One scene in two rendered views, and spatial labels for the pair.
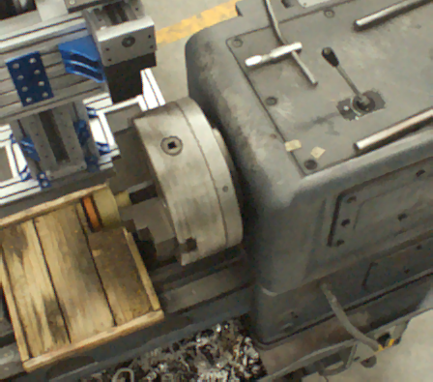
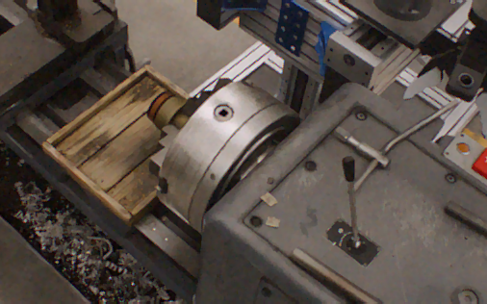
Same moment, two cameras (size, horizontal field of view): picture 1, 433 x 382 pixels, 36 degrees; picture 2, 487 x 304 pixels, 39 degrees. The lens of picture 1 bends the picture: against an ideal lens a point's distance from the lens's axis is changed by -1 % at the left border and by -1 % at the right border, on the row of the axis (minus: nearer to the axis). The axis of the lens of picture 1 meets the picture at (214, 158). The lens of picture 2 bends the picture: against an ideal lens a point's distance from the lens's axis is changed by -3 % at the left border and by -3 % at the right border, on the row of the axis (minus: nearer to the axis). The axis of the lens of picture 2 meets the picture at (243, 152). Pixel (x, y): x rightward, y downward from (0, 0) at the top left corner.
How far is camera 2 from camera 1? 67 cm
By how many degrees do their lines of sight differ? 30
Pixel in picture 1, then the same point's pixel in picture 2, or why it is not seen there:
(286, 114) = (302, 183)
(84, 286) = (129, 155)
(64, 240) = not seen: hidden behind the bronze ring
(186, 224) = (169, 166)
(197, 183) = (202, 150)
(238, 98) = (299, 139)
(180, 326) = (151, 258)
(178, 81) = not seen: hidden behind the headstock
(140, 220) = (167, 139)
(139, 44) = (355, 72)
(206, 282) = (180, 245)
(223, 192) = (209, 177)
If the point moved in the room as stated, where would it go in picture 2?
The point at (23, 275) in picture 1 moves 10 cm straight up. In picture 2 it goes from (118, 110) to (116, 84)
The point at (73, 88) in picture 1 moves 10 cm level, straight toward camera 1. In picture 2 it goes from (315, 65) to (292, 84)
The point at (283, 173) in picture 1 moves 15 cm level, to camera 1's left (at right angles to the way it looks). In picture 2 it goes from (235, 203) to (194, 139)
